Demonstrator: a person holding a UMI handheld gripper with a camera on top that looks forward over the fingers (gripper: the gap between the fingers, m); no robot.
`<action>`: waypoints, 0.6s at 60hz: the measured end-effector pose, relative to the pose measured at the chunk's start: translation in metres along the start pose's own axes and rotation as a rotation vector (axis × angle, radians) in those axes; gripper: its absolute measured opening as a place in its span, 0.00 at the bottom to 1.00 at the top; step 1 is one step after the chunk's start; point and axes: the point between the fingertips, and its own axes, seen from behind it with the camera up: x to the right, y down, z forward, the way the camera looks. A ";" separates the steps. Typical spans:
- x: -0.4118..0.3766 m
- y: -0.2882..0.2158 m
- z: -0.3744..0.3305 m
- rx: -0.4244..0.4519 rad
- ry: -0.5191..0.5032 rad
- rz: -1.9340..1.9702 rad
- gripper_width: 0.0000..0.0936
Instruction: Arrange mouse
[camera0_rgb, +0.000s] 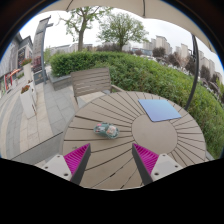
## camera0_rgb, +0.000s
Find white planter with flowers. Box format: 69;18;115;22
21;58;34;84
19;84;38;120

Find round-crowned green tree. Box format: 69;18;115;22
97;12;149;52

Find grey slatted patio chair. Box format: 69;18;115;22
70;67;126;109

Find green hedge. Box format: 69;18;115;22
49;50;224;159

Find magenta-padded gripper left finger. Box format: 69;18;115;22
40;143;92;186

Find dark curved umbrella pole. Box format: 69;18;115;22
184;33;200;111

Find tall thin-crowned tree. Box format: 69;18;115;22
59;5;113;52

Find tall grey sign pillar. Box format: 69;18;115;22
32;16;54;84

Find dark storefront building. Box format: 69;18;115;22
0;33;34;98

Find distant apartment buildings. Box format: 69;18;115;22
142;34;224;84

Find transparent green computer mouse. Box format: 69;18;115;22
93;122;120;140

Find blue mouse pad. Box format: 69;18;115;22
137;98;183;123

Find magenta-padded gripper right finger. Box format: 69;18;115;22
131;143;184;186

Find beige patio umbrella canopy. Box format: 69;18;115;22
39;0;218;54

